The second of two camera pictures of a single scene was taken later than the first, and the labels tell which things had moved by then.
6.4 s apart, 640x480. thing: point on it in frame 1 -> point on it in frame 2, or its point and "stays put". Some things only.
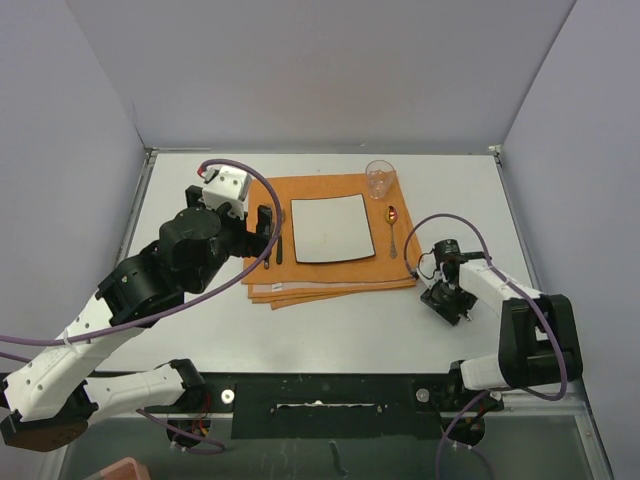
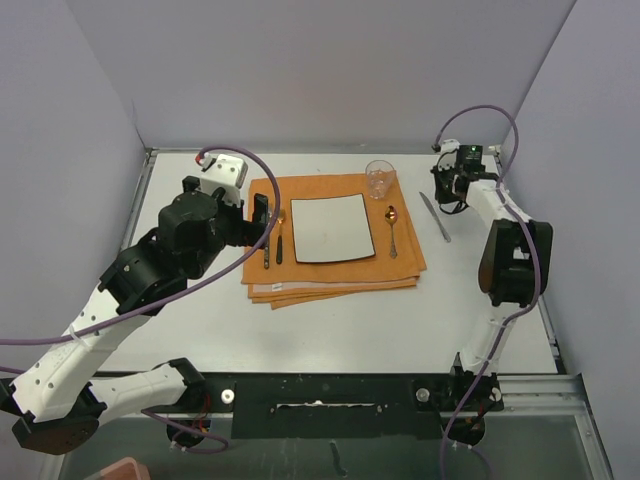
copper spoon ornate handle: [391, 216] stays put
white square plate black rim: [328, 229] stays put
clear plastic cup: [380, 174] stays put
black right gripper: [451, 311] -> [439, 195]
